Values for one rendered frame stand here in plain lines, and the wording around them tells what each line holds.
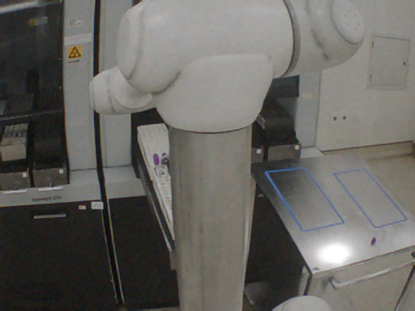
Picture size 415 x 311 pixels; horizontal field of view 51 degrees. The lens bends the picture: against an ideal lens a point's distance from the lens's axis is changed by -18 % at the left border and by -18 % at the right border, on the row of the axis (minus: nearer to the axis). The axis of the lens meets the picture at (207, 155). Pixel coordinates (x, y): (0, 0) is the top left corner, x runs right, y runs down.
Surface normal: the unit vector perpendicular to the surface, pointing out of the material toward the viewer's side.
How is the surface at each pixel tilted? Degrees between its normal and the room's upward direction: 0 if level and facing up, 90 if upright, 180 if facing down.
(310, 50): 99
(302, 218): 0
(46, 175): 90
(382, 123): 90
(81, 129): 90
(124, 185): 90
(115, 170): 0
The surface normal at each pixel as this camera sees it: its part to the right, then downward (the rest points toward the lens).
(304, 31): 0.27, 0.21
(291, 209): 0.03, -0.89
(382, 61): 0.26, 0.45
